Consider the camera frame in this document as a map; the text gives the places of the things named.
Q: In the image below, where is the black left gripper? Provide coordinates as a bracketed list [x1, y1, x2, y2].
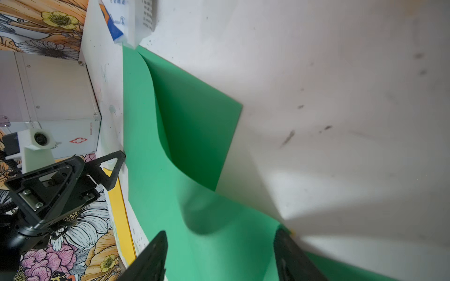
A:
[1, 151, 126, 253]

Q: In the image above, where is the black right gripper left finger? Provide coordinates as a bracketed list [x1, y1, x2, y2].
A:
[118, 231, 168, 281]

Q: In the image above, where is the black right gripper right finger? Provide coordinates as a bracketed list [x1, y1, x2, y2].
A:
[274, 228, 328, 281]

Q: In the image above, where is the yellow paper sheet under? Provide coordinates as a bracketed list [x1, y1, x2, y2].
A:
[105, 166, 137, 268]

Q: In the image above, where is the silver metal case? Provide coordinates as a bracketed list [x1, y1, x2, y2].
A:
[1, 50, 101, 159]

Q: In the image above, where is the blue white snack packet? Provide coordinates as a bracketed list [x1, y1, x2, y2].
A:
[98, 0, 158, 49]

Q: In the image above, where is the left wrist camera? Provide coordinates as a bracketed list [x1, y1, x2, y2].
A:
[1, 129, 56, 175]

